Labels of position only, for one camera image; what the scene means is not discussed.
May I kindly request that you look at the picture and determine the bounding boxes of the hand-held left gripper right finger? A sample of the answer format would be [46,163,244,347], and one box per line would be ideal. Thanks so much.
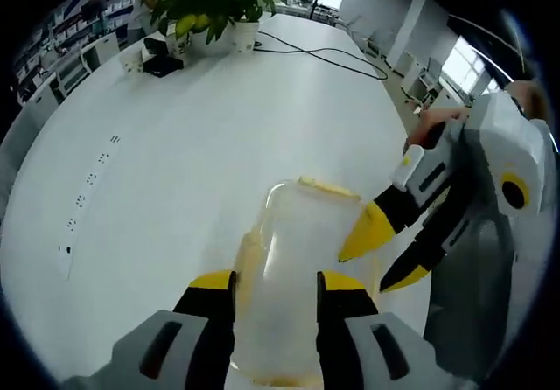
[315,269,482,390]

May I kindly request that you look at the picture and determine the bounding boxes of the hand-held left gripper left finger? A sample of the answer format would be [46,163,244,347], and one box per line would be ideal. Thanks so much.
[65,269,238,390]

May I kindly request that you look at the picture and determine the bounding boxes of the clear box with yellow buckle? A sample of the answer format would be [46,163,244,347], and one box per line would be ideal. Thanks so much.
[230,175,382,387]

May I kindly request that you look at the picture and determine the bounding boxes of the person's right hand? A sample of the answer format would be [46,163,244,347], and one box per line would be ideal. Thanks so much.
[410,80,549,143]

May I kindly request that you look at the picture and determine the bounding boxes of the white office chair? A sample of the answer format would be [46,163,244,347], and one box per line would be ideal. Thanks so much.
[51,52,93,99]
[80,31,122,75]
[401,56,444,108]

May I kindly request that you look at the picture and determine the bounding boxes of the white table socket strip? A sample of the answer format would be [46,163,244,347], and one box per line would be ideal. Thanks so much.
[56,133,123,282]

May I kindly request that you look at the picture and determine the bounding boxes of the white plant pot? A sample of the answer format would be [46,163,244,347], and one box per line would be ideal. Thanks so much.
[190,19,262,56]

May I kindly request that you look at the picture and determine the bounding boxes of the flat black object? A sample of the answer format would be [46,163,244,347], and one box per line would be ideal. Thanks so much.
[143,36,185,79]

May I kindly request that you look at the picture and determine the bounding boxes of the white patterned cup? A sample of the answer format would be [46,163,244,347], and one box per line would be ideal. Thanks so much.
[118,50,146,75]

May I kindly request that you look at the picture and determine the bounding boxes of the white storage shelves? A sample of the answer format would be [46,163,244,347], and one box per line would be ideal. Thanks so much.
[11,0,137,102]

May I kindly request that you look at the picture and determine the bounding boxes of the black cable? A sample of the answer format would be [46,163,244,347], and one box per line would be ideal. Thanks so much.
[252,29,389,81]

